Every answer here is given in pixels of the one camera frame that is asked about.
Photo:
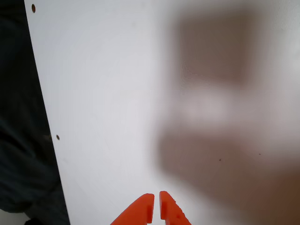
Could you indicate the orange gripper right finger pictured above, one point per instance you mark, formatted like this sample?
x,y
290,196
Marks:
x,y
171,211

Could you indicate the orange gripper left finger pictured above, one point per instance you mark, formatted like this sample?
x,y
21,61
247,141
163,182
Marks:
x,y
138,211

